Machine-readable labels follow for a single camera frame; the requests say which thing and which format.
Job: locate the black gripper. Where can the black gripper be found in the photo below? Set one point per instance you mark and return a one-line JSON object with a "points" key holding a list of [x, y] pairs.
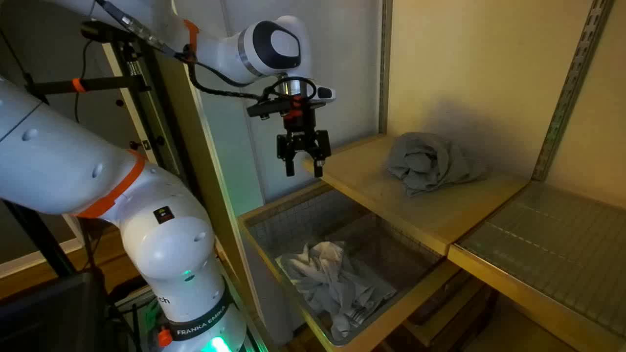
{"points": [[301, 136]]}

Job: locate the white cloth from tray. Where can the white cloth from tray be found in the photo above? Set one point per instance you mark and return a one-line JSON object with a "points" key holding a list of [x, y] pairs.
{"points": [[323, 261]]}

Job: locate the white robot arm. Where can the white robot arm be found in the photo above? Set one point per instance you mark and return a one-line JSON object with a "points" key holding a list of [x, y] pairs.
{"points": [[53, 165]]}

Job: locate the grey cloth on shelf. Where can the grey cloth on shelf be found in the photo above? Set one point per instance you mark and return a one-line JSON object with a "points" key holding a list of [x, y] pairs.
{"points": [[425, 163]]}

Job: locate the white cloths in tray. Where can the white cloths in tray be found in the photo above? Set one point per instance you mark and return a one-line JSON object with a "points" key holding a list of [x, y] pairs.
{"points": [[350, 300]]}

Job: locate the grey mesh shelf board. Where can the grey mesh shelf board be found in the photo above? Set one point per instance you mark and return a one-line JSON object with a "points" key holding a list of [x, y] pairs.
{"points": [[559, 259]]}

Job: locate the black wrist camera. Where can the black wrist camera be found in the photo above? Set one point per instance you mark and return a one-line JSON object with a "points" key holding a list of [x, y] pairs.
{"points": [[280, 104]]}

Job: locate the mesh wire tray bin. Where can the mesh wire tray bin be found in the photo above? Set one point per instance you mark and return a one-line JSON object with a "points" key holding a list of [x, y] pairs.
{"points": [[321, 214]]}

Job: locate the black camera stand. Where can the black camera stand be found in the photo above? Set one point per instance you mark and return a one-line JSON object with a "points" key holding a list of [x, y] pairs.
{"points": [[129, 75]]}

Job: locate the metal shelf upright rail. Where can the metal shelf upright rail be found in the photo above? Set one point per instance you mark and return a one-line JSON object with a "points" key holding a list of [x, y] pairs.
{"points": [[577, 71]]}

